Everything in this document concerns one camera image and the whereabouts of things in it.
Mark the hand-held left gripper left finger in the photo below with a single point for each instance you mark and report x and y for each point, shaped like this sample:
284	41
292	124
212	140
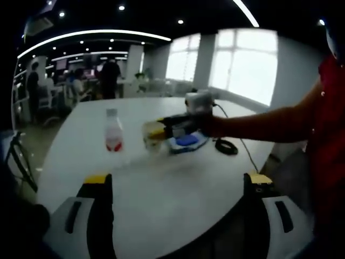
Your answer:
99	215

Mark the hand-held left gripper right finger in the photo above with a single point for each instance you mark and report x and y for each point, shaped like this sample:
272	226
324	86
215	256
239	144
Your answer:
256	215

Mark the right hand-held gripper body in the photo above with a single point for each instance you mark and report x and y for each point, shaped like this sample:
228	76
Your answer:
199	102

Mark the wipes pack with blue lid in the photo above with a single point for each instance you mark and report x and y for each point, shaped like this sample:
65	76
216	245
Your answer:
186	140

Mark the white paper cup item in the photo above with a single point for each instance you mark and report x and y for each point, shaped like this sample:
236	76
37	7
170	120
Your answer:
151	144

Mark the clear bottle with red label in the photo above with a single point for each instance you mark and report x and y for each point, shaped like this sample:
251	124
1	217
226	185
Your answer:
114	135

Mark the group of ceiling spotlights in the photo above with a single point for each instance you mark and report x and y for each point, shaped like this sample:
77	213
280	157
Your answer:
121	7

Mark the green potted plant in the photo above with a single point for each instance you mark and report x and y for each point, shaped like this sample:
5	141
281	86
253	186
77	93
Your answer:
142	76

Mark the white table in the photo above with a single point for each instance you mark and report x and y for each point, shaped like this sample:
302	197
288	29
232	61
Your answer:
175	194

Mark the black metal stand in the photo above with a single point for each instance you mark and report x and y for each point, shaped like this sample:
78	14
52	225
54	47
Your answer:
25	170

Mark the person's red shirt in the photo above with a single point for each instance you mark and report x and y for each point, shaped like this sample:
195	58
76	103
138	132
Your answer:
331	135

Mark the curved ceiling light strip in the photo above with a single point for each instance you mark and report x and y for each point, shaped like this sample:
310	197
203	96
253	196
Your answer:
94	32

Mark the ceiling air conditioner unit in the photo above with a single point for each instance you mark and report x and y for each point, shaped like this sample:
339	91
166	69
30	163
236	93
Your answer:
39	25

